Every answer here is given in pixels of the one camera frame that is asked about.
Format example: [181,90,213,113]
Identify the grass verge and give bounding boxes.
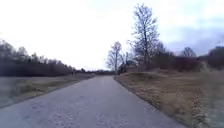
[0,73,96,108]

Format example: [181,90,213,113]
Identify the dry grass field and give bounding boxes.
[113,64,224,128]

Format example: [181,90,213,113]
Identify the bare trees and bushes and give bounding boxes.
[117,41,224,74]

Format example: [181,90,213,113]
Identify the row of dark trees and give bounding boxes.
[0,39,116,78]

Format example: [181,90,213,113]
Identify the grey asphalt path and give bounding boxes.
[0,75,188,128]

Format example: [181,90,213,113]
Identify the tall bare tree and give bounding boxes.
[129,3,161,69]

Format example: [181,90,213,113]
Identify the small bare tree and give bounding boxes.
[105,41,124,75]

